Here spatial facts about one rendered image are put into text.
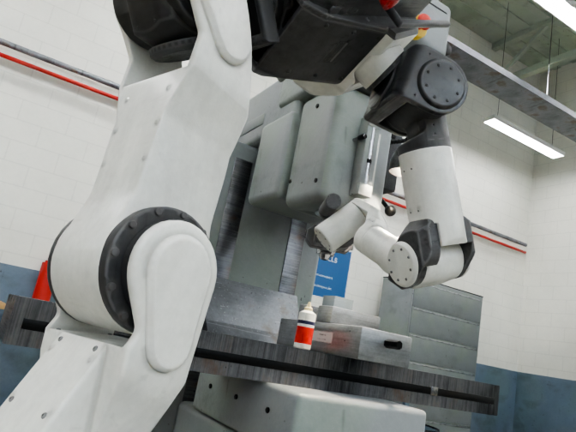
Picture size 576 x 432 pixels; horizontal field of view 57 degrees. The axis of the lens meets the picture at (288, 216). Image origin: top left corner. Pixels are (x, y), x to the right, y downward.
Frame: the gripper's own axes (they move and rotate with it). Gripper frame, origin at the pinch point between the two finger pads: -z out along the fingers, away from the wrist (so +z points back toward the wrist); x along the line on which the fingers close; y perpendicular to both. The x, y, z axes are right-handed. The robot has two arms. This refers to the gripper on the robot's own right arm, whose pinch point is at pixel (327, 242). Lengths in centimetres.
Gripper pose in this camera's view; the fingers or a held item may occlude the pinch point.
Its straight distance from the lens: 137.3
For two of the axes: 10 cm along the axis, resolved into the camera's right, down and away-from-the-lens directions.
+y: -1.8, 9.5, -2.4
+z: 1.0, -2.2, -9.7
